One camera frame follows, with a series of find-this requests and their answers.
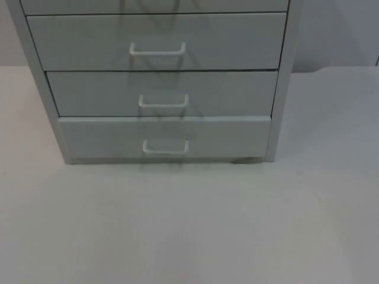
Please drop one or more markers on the grey drawer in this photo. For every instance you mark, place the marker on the grey drawer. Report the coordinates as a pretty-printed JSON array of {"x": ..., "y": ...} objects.
[{"x": 103, "y": 139}]

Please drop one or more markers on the small grey chest of drawers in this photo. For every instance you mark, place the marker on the small grey chest of drawers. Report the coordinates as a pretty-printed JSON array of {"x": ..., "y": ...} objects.
[{"x": 154, "y": 35}]

